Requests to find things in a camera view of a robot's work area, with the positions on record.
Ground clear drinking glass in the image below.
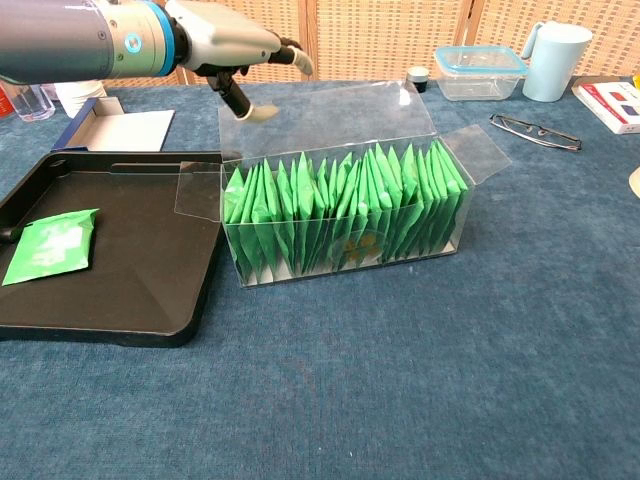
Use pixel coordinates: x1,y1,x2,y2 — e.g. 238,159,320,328
8,82,55,123

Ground green tea packets row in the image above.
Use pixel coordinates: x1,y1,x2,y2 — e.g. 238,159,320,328
223,139,470,277

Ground blue and white cardboard box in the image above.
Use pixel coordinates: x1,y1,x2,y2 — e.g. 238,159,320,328
51,97,176,153

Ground green tea bag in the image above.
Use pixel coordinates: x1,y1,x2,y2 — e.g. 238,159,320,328
1,208,101,287

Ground stack of white paper cups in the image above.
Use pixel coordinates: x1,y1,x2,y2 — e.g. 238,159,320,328
53,79,107,119

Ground black plastic tray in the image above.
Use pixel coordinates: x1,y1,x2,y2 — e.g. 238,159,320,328
0,151,225,350

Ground black frame eyeglasses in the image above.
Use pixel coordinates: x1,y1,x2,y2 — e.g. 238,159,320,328
489,113,584,152

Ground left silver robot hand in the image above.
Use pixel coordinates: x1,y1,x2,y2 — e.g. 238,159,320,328
167,0,315,123

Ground light blue plastic pitcher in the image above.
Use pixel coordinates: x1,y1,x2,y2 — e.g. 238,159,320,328
521,21,594,103

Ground wicker folding screen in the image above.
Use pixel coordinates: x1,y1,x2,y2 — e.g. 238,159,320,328
107,0,640,87

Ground clear blue-rimmed food container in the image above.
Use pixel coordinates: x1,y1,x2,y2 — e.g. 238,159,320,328
433,45,530,102

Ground white box with glasses print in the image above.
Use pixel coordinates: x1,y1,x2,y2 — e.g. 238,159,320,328
571,79,640,135

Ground clear plastic packet box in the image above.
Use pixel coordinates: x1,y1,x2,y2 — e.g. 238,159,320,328
173,79,514,289

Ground small black jar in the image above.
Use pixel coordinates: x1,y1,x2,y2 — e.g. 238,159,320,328
405,66,430,94

